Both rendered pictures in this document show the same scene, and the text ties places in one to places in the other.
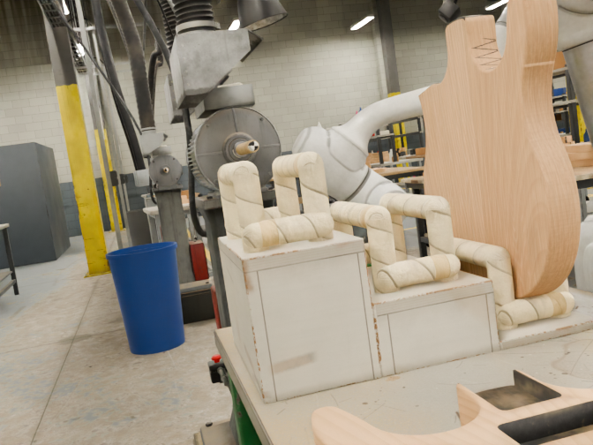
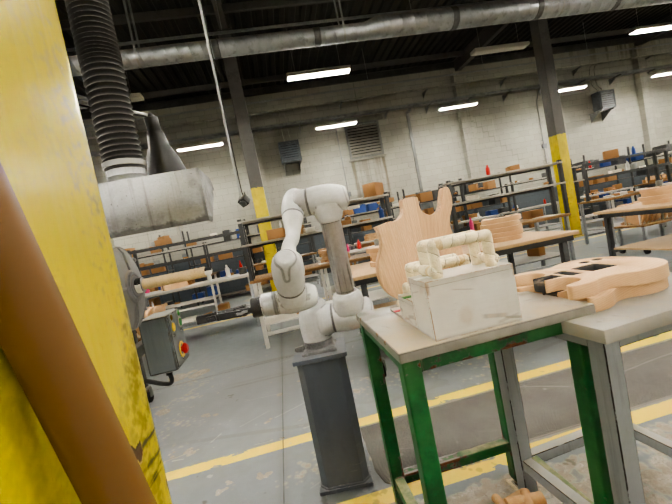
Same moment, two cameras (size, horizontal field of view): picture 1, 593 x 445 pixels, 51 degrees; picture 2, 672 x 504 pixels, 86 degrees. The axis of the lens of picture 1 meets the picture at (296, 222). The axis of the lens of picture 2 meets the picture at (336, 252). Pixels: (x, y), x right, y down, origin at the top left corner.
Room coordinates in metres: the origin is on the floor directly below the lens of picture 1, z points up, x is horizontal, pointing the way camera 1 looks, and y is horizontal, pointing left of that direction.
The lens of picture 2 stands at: (1.10, 1.14, 1.29)
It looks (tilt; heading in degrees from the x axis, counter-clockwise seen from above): 3 degrees down; 275
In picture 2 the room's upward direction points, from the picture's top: 11 degrees counter-clockwise
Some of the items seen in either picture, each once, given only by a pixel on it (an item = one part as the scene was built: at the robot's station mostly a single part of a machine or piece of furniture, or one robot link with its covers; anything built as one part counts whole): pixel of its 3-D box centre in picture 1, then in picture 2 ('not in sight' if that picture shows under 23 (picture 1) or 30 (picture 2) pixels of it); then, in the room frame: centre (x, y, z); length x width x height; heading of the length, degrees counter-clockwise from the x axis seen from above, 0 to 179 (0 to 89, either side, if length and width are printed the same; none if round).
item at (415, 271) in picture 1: (418, 270); not in sight; (0.79, -0.15, 1.04); 0.11 x 0.03 x 0.03; 103
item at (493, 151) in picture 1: (484, 158); (417, 248); (0.92, -0.28, 1.17); 0.35 x 0.04 x 0.40; 12
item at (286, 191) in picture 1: (287, 198); (424, 260); (0.94, 0.01, 1.15); 0.03 x 0.03 x 0.09
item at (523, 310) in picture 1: (535, 307); not in sight; (0.82, -0.30, 0.96); 0.11 x 0.03 x 0.03; 103
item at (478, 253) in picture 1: (467, 251); not in sight; (0.91, -0.24, 1.04); 0.20 x 0.03 x 0.03; 12
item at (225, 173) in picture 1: (236, 174); (459, 240); (0.84, 0.07, 1.20); 0.20 x 0.03 x 0.03; 12
